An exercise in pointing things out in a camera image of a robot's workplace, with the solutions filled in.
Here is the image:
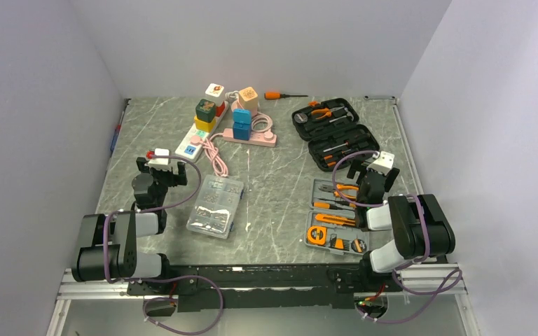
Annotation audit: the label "white power strip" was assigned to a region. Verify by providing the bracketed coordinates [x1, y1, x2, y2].
[174, 101, 228, 162]

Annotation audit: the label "grey tool tray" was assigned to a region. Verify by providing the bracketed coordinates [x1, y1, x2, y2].
[303, 178, 370, 256]

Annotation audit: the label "clear plastic screw box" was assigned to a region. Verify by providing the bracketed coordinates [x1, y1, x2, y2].
[186, 175, 244, 239]

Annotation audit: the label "black tool case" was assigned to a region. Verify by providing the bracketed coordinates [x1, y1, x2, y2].
[291, 98, 380, 172]

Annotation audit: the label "dark blue cube adapter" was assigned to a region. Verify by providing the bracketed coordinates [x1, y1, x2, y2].
[232, 122, 251, 141]

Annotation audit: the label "light blue cube adapter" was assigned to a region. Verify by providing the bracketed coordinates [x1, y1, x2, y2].
[233, 108, 252, 125]

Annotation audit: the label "pink power strip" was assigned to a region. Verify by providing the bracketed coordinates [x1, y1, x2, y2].
[221, 128, 277, 148]

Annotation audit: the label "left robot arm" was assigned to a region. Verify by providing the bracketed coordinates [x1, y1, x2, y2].
[71, 157, 187, 294]

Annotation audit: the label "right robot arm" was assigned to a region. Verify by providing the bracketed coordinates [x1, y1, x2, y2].
[347, 160, 456, 291]

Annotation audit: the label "blue red pen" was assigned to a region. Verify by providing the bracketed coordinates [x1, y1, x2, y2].
[109, 110, 125, 155]

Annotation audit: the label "orange utility knife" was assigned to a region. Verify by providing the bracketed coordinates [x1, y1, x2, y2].
[315, 213, 356, 227]

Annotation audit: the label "yellow cube adapter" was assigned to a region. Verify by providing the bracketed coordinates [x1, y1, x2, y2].
[194, 116, 216, 133]

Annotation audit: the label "orange tape measure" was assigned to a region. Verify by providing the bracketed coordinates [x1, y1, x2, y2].
[306, 225, 327, 246]

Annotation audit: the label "green cube adapter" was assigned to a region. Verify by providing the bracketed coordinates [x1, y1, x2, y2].
[195, 99, 216, 123]

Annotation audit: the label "orange pliers in case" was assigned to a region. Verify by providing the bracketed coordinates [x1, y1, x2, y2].
[310, 108, 333, 121]

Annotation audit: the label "red cube adapter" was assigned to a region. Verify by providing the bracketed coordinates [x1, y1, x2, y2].
[215, 101, 226, 118]

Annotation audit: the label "white cube adapter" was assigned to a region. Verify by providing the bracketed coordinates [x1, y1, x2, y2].
[205, 83, 226, 106]

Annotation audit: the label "beige cube adapter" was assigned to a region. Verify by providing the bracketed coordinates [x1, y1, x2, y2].
[237, 87, 258, 117]

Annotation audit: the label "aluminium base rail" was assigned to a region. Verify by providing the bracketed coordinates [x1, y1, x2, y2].
[56, 263, 469, 302]

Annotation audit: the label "orange handled screwdriver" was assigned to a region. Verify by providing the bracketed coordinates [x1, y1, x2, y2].
[264, 92, 308, 100]

